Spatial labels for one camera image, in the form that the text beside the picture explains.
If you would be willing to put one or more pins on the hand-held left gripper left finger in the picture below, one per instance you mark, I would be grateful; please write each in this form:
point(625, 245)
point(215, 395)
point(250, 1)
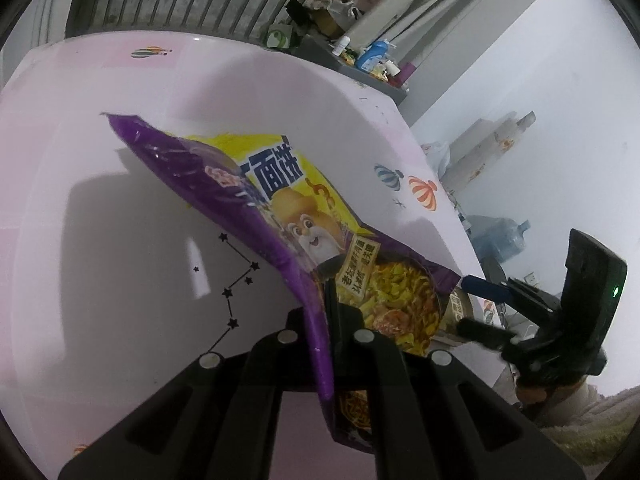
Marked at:
point(295, 330)

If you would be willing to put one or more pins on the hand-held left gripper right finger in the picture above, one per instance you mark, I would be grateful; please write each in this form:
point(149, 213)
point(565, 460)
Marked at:
point(345, 320)

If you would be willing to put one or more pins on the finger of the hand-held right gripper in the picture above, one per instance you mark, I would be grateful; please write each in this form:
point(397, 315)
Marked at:
point(482, 285)
point(480, 332)

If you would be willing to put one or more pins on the purple yellow noodle packet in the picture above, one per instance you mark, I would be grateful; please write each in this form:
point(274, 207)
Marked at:
point(300, 210)

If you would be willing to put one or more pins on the person's right hand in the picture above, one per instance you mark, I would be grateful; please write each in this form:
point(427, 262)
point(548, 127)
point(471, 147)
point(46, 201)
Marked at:
point(555, 402)

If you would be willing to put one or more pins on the blue water jug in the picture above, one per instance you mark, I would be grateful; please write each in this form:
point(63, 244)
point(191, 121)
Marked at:
point(500, 240)

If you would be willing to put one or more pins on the white plastic bag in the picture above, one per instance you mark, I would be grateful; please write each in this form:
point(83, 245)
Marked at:
point(437, 152)

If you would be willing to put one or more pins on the tall printed wallpaper roll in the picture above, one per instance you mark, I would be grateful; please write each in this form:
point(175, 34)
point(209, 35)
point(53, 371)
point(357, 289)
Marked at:
point(505, 142)

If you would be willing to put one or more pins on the short printed wallpaper roll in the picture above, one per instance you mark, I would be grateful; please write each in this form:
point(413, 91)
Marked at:
point(475, 140)

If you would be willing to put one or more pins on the pink printed tablecloth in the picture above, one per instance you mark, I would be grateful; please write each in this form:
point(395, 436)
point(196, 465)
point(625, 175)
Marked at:
point(125, 260)

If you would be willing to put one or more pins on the purple cup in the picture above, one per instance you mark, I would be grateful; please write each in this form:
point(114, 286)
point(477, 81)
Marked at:
point(407, 72)

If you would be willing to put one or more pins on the blue detergent bottle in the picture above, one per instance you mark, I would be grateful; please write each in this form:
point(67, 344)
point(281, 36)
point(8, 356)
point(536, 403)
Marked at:
point(374, 55)

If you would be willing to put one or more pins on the grey cabinet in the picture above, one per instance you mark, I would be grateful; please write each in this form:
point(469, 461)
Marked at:
point(320, 55)

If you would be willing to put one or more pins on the small white bottle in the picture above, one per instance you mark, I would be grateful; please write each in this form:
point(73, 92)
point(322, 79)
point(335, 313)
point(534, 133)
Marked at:
point(340, 45)

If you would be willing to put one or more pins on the grey leaning rolls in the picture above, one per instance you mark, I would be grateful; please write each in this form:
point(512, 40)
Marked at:
point(425, 10)

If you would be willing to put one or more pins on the green white paper bag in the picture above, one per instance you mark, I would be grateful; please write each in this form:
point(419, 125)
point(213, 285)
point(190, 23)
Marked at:
point(277, 37)

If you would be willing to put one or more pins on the cardboard box with clutter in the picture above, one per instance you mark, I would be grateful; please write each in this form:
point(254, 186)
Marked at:
point(330, 15)

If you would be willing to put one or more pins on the wall socket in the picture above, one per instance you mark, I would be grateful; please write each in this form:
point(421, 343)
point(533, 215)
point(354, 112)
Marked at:
point(531, 277)

